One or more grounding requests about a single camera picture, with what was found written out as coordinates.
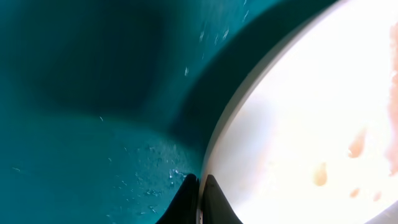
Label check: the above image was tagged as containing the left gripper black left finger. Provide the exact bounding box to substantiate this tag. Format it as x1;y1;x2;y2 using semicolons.
156;174;199;224

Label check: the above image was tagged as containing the teal plastic tray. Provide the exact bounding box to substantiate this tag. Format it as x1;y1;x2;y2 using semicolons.
1;0;330;223

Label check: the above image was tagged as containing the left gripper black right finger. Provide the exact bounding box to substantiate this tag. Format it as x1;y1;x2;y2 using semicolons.
201;175;243;224

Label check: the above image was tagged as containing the white plate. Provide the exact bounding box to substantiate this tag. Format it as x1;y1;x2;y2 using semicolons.
198;0;397;223

